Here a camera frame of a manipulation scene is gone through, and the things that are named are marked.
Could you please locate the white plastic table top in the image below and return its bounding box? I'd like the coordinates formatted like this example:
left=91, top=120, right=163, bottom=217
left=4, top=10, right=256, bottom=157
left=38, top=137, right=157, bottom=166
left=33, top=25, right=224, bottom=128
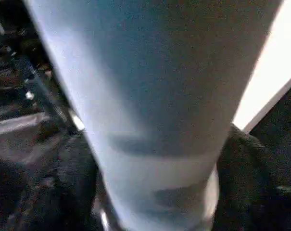
left=207, top=0, right=291, bottom=217

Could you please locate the white plastic table leg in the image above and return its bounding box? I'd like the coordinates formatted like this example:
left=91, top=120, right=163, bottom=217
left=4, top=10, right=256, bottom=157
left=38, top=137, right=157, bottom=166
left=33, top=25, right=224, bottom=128
left=24, top=0, right=285, bottom=231

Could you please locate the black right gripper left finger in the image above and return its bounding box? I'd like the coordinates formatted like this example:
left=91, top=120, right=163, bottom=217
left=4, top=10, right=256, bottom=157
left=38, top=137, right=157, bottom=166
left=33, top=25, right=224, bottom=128
left=5, top=133, right=100, bottom=231

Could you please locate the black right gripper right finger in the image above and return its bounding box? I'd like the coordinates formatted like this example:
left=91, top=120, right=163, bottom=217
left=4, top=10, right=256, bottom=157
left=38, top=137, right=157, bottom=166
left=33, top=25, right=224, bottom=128
left=212, top=124, right=291, bottom=231

